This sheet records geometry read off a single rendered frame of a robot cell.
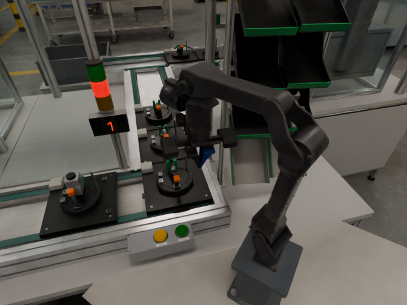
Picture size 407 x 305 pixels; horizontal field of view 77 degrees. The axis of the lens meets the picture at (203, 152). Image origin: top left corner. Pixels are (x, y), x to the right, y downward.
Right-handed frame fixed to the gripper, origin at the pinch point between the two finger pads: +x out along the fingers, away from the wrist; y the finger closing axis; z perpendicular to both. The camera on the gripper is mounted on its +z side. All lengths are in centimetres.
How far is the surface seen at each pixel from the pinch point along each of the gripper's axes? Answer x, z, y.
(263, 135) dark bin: 4.8, 10.7, -24.1
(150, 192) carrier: 28.4, 17.0, 14.7
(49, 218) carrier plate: 28, 14, 49
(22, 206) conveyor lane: 34, 27, 62
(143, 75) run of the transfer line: 34, 135, 9
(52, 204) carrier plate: 28, 20, 49
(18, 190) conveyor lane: 30, 32, 63
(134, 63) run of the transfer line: 34, 160, 14
